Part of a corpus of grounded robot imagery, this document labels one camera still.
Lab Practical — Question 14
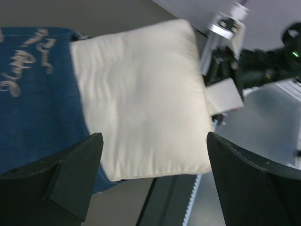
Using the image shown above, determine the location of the white pillow care label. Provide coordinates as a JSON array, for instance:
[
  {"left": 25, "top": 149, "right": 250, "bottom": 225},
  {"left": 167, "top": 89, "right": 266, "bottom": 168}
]
[{"left": 206, "top": 78, "right": 244, "bottom": 116}]

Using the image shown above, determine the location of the grey slotted cable duct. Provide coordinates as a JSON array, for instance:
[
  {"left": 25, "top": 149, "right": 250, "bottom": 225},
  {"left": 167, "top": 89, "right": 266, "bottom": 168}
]
[{"left": 182, "top": 174, "right": 202, "bottom": 226}]

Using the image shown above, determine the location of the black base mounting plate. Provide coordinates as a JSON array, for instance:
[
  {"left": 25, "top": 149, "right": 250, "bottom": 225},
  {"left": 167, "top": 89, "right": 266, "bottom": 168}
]
[{"left": 136, "top": 176, "right": 176, "bottom": 226}]

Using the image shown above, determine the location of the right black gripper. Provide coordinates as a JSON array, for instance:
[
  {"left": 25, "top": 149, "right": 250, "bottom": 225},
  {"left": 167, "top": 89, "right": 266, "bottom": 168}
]
[{"left": 204, "top": 47, "right": 242, "bottom": 97}]

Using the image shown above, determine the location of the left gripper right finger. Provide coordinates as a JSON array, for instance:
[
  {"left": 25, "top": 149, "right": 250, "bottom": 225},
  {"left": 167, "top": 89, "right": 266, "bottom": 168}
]
[{"left": 206, "top": 132, "right": 301, "bottom": 226}]

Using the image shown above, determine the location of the dark blue embroidered pillowcase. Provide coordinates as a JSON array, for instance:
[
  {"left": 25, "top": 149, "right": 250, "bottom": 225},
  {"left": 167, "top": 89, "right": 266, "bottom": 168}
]
[{"left": 0, "top": 27, "right": 119, "bottom": 196}]

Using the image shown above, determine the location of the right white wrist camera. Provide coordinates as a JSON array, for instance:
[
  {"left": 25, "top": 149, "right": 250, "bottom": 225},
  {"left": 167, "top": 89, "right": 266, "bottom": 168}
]
[{"left": 200, "top": 0, "right": 249, "bottom": 75}]

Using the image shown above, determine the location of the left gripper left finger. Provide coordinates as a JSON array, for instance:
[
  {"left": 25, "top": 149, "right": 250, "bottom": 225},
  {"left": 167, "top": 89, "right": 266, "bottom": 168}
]
[{"left": 0, "top": 133, "right": 103, "bottom": 226}]

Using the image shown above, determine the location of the cream pillow with bear print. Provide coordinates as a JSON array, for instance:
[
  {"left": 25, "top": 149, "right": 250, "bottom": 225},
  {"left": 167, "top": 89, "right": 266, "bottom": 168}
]
[{"left": 71, "top": 19, "right": 213, "bottom": 181}]

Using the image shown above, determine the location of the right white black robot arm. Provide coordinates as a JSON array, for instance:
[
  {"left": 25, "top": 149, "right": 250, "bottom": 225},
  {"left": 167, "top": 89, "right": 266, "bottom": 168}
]
[{"left": 204, "top": 22, "right": 301, "bottom": 95}]

